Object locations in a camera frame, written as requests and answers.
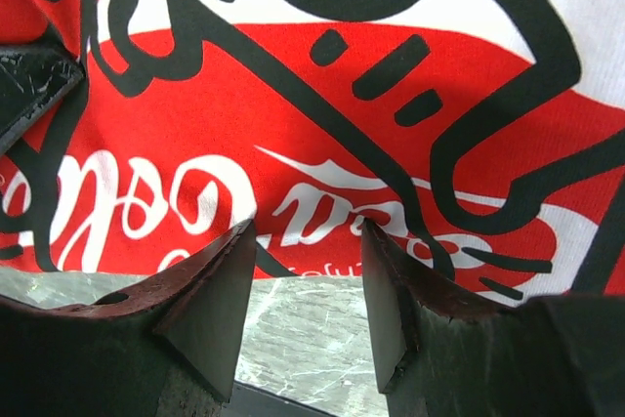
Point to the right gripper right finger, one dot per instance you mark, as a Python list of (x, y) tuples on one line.
[(441, 350)]

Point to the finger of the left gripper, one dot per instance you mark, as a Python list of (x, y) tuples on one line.
[(34, 77)]

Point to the white t shirt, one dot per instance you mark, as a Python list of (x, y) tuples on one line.
[(485, 136)]

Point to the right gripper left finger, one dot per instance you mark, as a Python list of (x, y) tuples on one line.
[(165, 346)]

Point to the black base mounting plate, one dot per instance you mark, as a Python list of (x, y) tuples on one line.
[(334, 397)]

